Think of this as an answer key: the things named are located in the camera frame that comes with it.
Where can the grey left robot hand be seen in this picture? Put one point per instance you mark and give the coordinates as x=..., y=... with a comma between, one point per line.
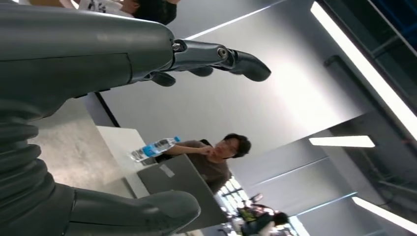
x=65, y=55

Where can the steel workbench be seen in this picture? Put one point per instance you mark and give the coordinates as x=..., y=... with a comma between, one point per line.
x=75, y=153

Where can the clear water bottle blue label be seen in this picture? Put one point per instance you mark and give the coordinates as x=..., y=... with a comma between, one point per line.
x=153, y=150

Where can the grey laptop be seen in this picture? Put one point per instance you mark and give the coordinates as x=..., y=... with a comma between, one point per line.
x=182, y=192

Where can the seated person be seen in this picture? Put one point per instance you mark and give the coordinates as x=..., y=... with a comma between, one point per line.
x=215, y=166

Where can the long ceiling light strip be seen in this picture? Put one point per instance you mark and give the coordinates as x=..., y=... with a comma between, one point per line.
x=384, y=213
x=358, y=62
x=342, y=141

